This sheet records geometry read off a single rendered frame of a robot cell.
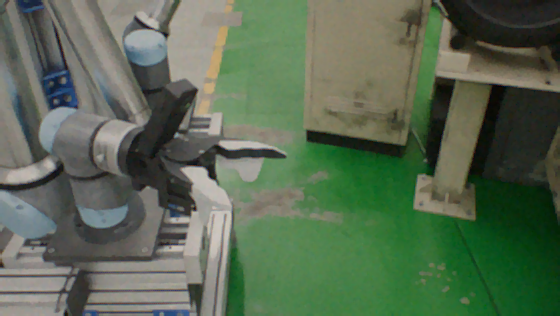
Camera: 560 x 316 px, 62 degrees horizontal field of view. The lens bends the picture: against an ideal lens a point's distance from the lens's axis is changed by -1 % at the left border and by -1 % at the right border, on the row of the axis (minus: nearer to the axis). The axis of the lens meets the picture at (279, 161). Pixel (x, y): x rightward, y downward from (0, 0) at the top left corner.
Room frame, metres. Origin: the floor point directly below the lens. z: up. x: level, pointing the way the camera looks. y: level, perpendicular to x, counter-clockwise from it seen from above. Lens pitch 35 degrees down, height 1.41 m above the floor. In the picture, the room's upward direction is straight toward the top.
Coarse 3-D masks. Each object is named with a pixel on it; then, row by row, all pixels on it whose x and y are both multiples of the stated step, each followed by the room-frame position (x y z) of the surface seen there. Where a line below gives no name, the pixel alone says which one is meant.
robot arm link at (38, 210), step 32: (0, 0) 0.63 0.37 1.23; (0, 32) 0.64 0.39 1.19; (0, 64) 0.62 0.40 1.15; (0, 96) 0.61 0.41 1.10; (32, 96) 0.66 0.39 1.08; (0, 128) 0.61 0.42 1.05; (32, 128) 0.63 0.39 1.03; (0, 160) 0.61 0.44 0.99; (32, 160) 0.62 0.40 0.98; (0, 192) 0.59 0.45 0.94; (32, 192) 0.60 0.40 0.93; (64, 192) 0.64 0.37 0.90; (32, 224) 0.57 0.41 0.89
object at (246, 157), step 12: (228, 144) 0.54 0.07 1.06; (240, 144) 0.54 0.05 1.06; (252, 144) 0.55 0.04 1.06; (228, 156) 0.53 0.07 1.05; (240, 156) 0.53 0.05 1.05; (252, 156) 0.53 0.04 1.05; (264, 156) 0.54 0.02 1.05; (276, 156) 0.53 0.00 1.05; (228, 168) 0.54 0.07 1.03; (240, 168) 0.54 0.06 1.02; (252, 168) 0.54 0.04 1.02; (252, 180) 0.54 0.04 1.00
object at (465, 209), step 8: (424, 176) 1.86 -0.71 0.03; (424, 184) 1.82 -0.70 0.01; (416, 192) 1.76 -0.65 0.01; (424, 192) 1.76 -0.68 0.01; (472, 192) 1.76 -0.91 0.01; (416, 200) 1.70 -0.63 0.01; (424, 200) 1.70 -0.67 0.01; (432, 200) 1.69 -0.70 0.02; (464, 200) 1.70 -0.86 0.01; (472, 200) 1.70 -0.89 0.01; (416, 208) 1.65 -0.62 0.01; (424, 208) 1.64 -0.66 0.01; (432, 208) 1.64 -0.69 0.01; (440, 208) 1.64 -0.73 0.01; (448, 208) 1.64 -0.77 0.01; (456, 208) 1.64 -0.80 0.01; (464, 208) 1.64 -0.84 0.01; (472, 208) 1.64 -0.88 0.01; (456, 216) 1.59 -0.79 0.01; (464, 216) 1.59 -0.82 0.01; (472, 216) 1.59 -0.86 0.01
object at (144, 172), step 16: (128, 144) 0.53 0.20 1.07; (176, 144) 0.53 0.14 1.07; (192, 144) 0.53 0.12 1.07; (208, 144) 0.53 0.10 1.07; (128, 160) 0.52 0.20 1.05; (144, 160) 0.53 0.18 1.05; (160, 160) 0.50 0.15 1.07; (176, 160) 0.48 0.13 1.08; (192, 160) 0.49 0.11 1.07; (208, 160) 0.51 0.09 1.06; (128, 176) 0.52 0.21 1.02; (144, 176) 0.52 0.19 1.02; (160, 176) 0.49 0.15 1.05; (208, 176) 0.52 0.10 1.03; (160, 192) 0.49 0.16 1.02; (176, 192) 0.49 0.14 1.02; (192, 208) 0.48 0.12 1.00
